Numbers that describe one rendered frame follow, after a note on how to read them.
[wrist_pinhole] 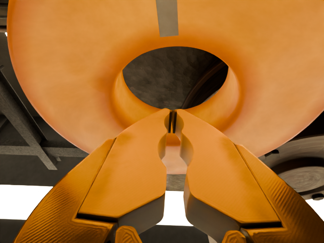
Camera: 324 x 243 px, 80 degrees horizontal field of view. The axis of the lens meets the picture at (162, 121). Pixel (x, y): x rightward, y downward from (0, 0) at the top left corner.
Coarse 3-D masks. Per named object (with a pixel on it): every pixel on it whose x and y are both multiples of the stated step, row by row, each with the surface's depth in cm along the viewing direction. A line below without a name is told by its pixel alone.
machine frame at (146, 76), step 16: (160, 48) 45; (176, 48) 45; (192, 48) 45; (128, 64) 48; (144, 64) 48; (160, 64) 48; (176, 64) 48; (192, 64) 48; (208, 64) 48; (128, 80) 52; (144, 80) 52; (160, 80) 51; (176, 80) 51; (192, 80) 51; (144, 96) 56; (160, 96) 56; (176, 96) 55; (176, 176) 91
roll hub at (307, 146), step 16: (320, 128) 30; (288, 144) 31; (304, 144) 31; (320, 144) 31; (288, 160) 36; (304, 160) 35; (320, 160) 35; (288, 176) 38; (304, 176) 37; (320, 176) 37; (304, 192) 46; (320, 192) 44
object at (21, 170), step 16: (0, 128) 865; (48, 128) 887; (0, 160) 771; (16, 160) 772; (32, 160) 774; (64, 160) 777; (80, 160) 779; (0, 176) 724; (16, 176) 726; (32, 176) 727; (48, 176) 728; (0, 224) 616; (16, 224) 617; (0, 240) 586; (144, 240) 595; (160, 240) 596; (176, 240) 597; (192, 240) 598; (208, 240) 599
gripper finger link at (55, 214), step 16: (112, 144) 9; (96, 160) 8; (64, 176) 7; (80, 176) 7; (48, 192) 7; (64, 192) 7; (80, 192) 7; (48, 208) 6; (64, 208) 6; (32, 224) 6; (48, 224) 6; (64, 224) 6; (80, 224) 6; (96, 224) 6; (112, 224) 6; (16, 240) 5; (32, 240) 5; (48, 240) 5; (64, 240) 5; (80, 240) 5; (96, 240) 5; (112, 240) 6
